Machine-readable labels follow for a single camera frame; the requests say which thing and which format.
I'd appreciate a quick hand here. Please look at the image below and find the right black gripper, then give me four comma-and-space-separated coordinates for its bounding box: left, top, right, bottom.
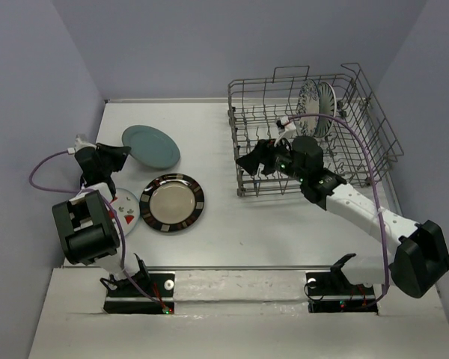
235, 135, 307, 183

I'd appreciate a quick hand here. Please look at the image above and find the teal green plate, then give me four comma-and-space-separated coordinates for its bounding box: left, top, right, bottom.
121, 125, 180, 170

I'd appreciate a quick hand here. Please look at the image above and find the watermelon pattern plate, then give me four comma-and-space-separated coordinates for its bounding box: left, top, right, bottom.
111, 188, 140, 236

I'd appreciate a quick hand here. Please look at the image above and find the dark rimmed beige plate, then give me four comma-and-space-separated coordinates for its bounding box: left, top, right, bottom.
139, 173, 205, 234

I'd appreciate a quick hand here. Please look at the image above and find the blue floral plate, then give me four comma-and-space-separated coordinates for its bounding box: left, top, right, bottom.
296, 79, 320, 137

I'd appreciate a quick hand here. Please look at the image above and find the white blue striped plate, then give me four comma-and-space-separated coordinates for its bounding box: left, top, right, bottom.
314, 82, 337, 138

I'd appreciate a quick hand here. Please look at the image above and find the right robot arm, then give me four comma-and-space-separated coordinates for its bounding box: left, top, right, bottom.
236, 136, 449, 298

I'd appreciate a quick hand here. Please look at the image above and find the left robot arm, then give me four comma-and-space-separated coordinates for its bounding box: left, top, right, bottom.
52, 135, 152, 298

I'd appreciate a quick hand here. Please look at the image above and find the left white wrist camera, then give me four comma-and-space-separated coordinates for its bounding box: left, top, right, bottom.
67, 134, 97, 155

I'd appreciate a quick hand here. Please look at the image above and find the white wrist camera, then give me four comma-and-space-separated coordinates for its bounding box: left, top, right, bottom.
274, 116, 296, 147
67, 134, 97, 155

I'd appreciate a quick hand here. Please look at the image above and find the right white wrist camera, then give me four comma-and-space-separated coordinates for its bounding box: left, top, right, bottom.
274, 116, 296, 147

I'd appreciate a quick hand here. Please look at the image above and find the grey wire dish rack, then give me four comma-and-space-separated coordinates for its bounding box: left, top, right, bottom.
226, 62, 406, 199

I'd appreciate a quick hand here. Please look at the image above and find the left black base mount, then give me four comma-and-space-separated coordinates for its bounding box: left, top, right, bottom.
100, 254, 176, 315

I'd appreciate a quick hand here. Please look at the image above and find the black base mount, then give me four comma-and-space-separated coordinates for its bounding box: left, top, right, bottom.
100, 254, 176, 315
303, 254, 379, 314

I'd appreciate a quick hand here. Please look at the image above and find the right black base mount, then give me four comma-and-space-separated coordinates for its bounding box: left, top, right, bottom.
303, 254, 379, 314

